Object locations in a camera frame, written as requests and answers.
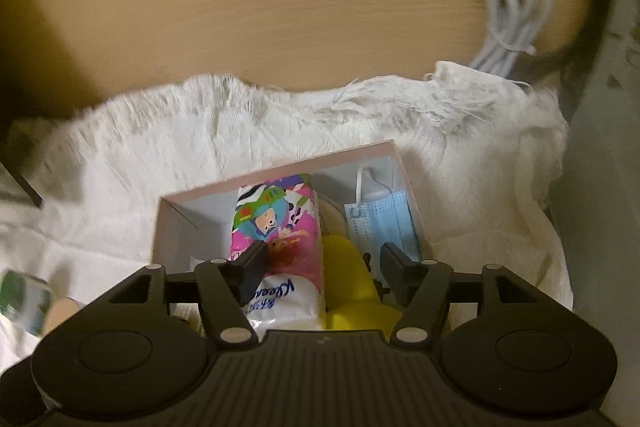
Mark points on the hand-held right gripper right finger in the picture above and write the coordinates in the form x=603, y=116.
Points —
x=395, y=269

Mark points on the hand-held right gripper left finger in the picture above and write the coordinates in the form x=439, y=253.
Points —
x=250, y=267

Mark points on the yellow plastic object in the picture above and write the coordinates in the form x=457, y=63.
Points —
x=345, y=267

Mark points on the large brown cardboard box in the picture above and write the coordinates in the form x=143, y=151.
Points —
x=385, y=217

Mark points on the printed tissue packet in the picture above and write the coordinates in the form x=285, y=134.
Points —
x=280, y=217

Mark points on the pink cardboard box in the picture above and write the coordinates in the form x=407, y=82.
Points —
x=205, y=217

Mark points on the white fringed tablecloth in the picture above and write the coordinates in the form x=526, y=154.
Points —
x=150, y=137

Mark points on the green lid jar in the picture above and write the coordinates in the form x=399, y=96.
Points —
x=25, y=299

